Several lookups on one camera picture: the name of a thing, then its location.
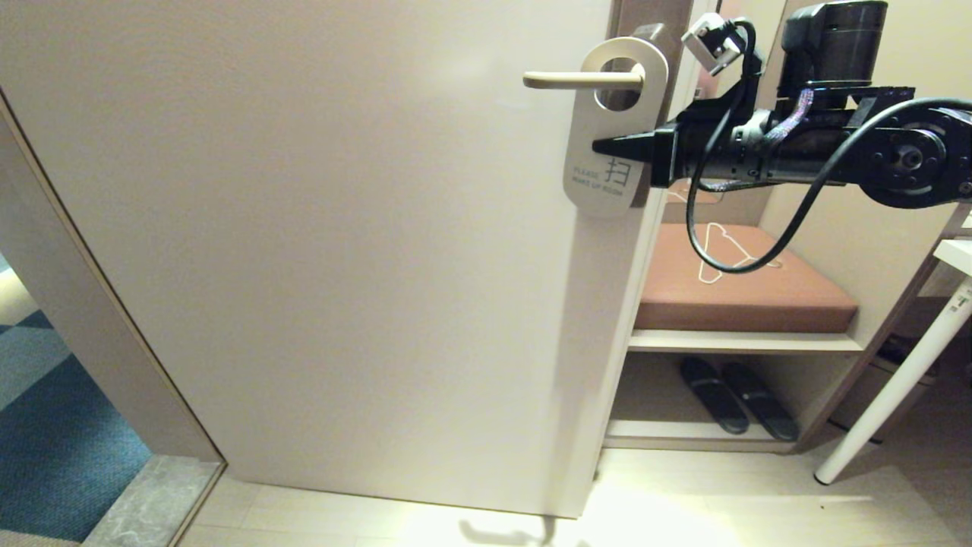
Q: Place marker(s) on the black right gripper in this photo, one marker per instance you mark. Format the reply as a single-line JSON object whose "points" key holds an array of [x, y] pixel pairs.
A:
{"points": [[729, 152]]}

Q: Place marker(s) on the grey do-not-disturb door sign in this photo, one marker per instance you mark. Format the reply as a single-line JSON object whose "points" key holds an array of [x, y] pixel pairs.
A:
{"points": [[600, 152]]}

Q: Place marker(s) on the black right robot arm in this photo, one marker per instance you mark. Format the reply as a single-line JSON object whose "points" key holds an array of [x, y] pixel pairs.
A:
{"points": [[904, 156]]}

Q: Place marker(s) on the beige room door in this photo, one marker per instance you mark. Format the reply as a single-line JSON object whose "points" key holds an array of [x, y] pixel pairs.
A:
{"points": [[304, 228]]}

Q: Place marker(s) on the grey marble door threshold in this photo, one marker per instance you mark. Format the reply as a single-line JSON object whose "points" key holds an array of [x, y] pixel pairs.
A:
{"points": [[152, 501]]}

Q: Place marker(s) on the brown leather bench cushion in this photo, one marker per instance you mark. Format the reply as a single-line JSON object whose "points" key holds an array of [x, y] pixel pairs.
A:
{"points": [[683, 304]]}

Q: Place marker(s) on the beige wooden bench shelf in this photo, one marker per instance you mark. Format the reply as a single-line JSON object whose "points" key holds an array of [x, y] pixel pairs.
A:
{"points": [[744, 342]]}

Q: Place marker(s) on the black slipper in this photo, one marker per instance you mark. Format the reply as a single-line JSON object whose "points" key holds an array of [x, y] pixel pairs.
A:
{"points": [[714, 399], [763, 406]]}

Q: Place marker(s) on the white table top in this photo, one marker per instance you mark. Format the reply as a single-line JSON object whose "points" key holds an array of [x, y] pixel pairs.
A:
{"points": [[957, 254]]}

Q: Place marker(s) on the white table leg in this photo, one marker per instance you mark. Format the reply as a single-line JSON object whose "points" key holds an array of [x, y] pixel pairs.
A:
{"points": [[888, 395]]}

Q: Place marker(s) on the blue patterned hallway carpet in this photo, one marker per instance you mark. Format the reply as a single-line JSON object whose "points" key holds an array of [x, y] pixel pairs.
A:
{"points": [[61, 441]]}

